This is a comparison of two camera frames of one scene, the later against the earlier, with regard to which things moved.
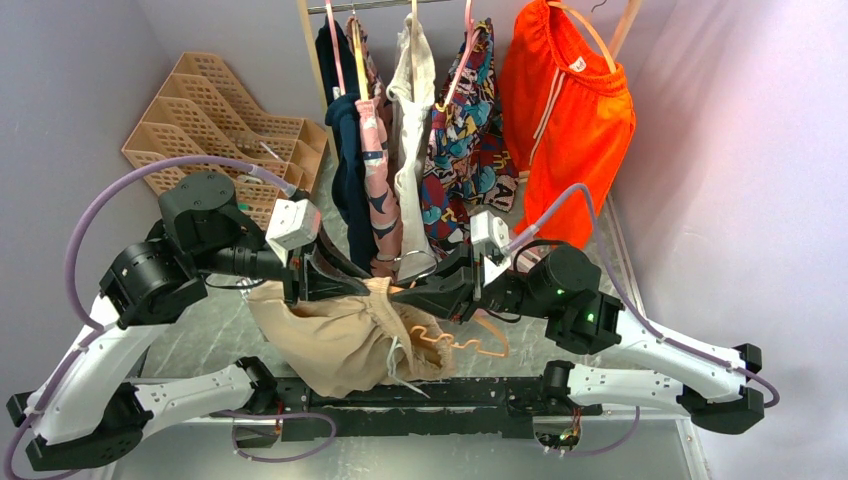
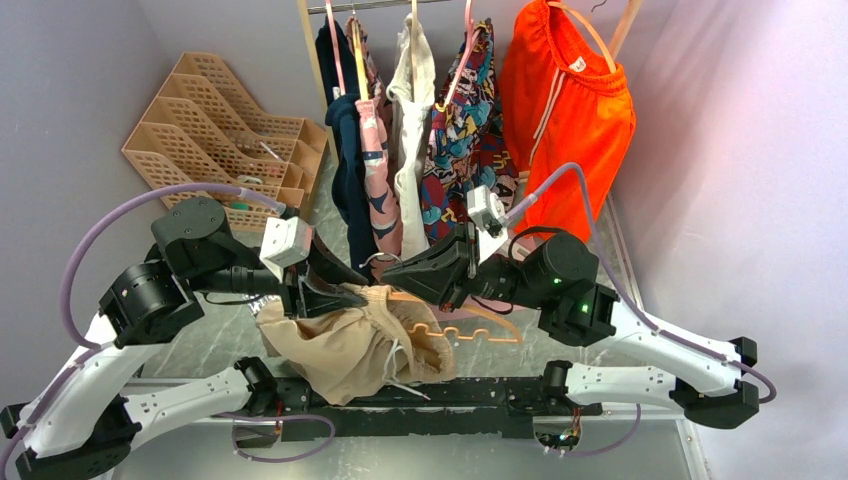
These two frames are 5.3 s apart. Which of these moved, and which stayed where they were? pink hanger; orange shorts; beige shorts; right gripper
Moved: right gripper
Stayed: pink hanger; beige shorts; orange shorts
